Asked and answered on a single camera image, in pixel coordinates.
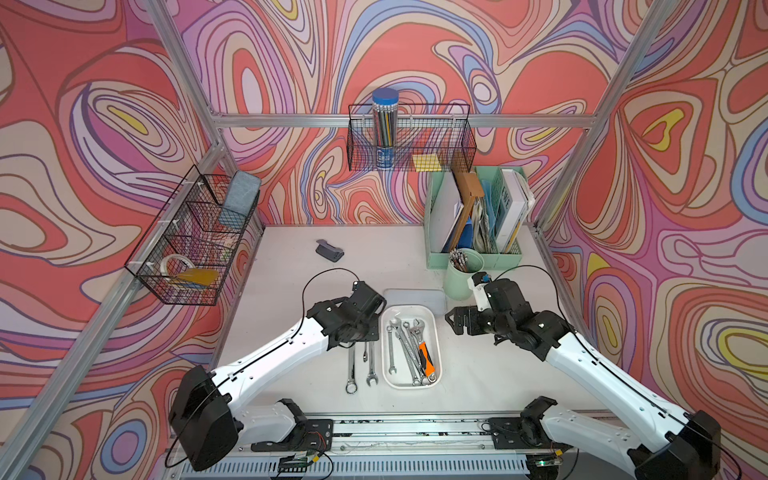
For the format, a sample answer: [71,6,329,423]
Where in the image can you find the green file organizer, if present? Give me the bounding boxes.
[423,166,536,270]

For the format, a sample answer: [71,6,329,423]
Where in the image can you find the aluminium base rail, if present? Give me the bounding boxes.
[149,410,577,480]

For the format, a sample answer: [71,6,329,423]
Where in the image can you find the grey hole punch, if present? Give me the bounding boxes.
[315,239,345,263]

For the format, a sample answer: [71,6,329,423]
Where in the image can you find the blue pencil tube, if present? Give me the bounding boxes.
[372,87,399,169]

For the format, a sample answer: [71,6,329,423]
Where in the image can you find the yellow sticky notes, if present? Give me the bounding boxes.
[411,153,443,173]

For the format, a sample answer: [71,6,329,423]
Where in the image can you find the white plastic storage box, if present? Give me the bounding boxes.
[380,305,443,390]

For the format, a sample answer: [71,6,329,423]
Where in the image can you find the back wire basket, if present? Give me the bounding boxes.
[346,101,477,172]

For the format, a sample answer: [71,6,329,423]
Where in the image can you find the left wire basket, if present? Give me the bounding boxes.
[124,166,261,306]

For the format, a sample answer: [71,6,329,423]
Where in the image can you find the wire basket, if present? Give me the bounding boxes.
[346,101,477,172]
[124,166,261,306]

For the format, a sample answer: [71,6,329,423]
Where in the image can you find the grey sponge block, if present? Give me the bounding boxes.
[223,171,262,216]

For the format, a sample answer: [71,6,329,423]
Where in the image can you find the orange handled adjustable wrench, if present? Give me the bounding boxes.
[410,319,437,383]

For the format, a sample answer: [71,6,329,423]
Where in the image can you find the tape roll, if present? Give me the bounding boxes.
[159,254,196,277]

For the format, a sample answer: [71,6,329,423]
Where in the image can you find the green pencil cup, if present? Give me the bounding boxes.
[443,248,484,300]

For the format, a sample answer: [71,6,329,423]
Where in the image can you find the silver end wrench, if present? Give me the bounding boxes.
[366,341,379,387]

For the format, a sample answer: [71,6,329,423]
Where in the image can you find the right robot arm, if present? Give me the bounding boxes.
[445,272,722,479]

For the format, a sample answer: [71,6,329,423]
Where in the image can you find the white rectangular lid box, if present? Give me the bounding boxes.
[384,289,447,310]

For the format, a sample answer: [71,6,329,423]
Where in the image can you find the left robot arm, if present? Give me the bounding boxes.
[168,280,386,471]

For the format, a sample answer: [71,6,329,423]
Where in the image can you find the large silver 19 wrench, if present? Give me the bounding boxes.
[390,318,423,386]

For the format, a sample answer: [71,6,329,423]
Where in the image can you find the thin silver wrench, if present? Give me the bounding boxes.
[386,325,397,376]

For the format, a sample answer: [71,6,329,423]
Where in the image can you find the long silver combination wrench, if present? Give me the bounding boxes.
[345,344,358,395]

